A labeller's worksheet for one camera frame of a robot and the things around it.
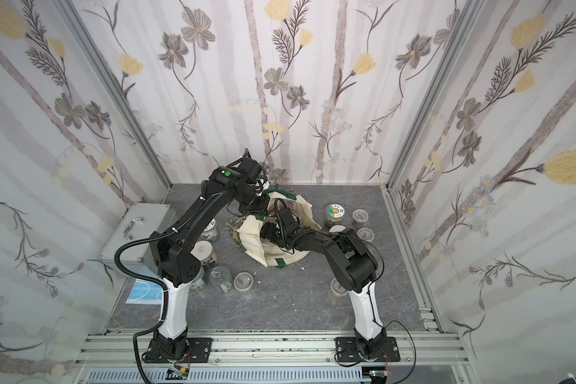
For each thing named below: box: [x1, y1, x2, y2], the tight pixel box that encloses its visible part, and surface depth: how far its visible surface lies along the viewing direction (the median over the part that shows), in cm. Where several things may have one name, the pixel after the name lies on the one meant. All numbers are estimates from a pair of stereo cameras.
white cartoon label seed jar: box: [325, 203, 346, 228], surface depth 103 cm
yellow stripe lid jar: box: [330, 277, 349, 299], surface depth 83 cm
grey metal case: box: [99, 203, 176, 276], surface depth 88 cm
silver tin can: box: [208, 265, 234, 294], surface depth 84 cm
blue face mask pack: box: [125, 278, 164, 304], surface depth 88 cm
